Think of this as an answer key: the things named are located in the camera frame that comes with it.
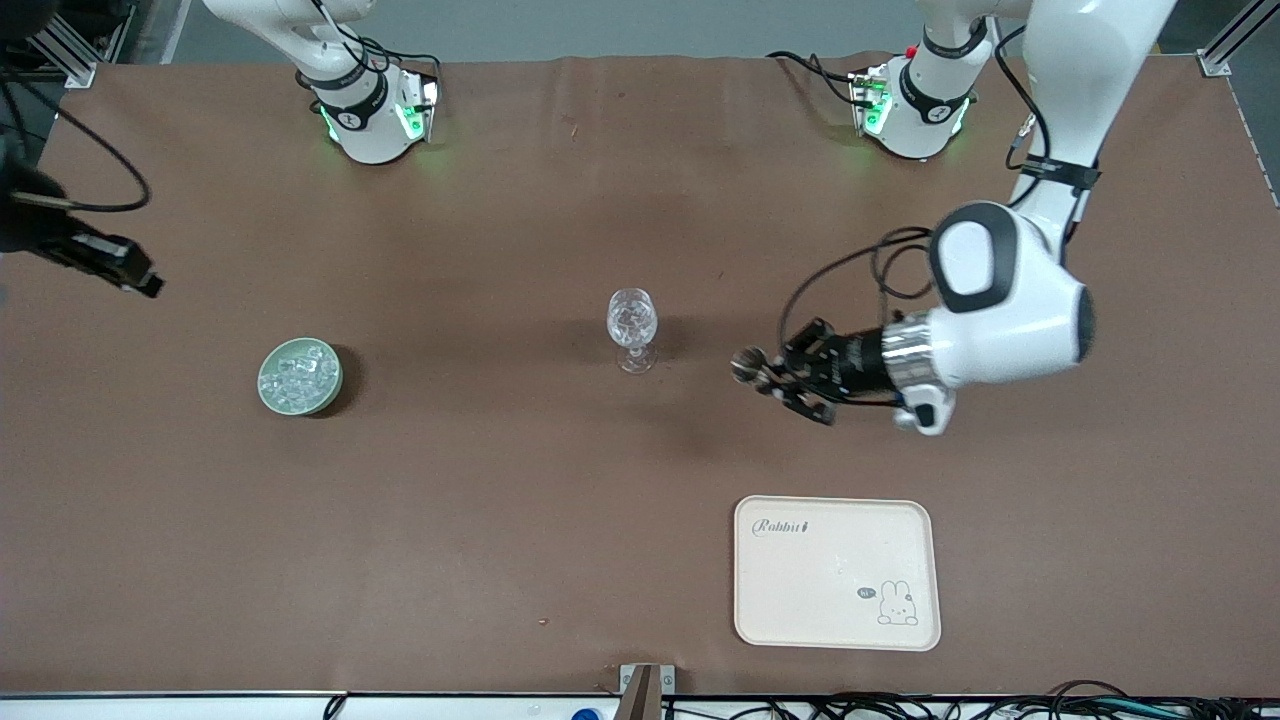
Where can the clear ice cube pile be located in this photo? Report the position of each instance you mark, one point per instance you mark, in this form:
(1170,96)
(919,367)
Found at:
(300,372)

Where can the metal base connector plate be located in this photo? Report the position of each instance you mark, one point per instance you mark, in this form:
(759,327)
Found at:
(428,105)
(866,100)

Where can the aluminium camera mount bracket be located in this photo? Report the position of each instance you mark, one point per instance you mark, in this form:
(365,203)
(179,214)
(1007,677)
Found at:
(647,682)

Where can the green ceramic bowl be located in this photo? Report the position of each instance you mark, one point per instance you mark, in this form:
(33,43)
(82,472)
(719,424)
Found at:
(268,395)

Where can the clear crystal wine glass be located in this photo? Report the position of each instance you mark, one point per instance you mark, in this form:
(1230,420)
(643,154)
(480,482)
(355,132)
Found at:
(632,320)

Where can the steel double jigger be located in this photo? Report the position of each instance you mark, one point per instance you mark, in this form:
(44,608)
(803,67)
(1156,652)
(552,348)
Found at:
(748,365)

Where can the white table edge rail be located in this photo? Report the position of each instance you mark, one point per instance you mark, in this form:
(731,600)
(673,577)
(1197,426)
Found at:
(150,708)

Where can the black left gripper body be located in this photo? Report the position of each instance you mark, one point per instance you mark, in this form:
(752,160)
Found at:
(853,366)

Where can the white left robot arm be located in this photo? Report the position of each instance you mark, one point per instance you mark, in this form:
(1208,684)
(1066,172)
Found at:
(1030,330)

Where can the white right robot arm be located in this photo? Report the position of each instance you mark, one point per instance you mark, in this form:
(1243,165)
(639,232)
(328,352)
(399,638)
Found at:
(365,125)

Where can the brown table cover sheet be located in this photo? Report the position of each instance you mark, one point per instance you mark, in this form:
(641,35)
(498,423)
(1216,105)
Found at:
(560,520)

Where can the cream rabbit print tray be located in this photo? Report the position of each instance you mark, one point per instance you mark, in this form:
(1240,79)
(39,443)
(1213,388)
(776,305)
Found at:
(830,560)

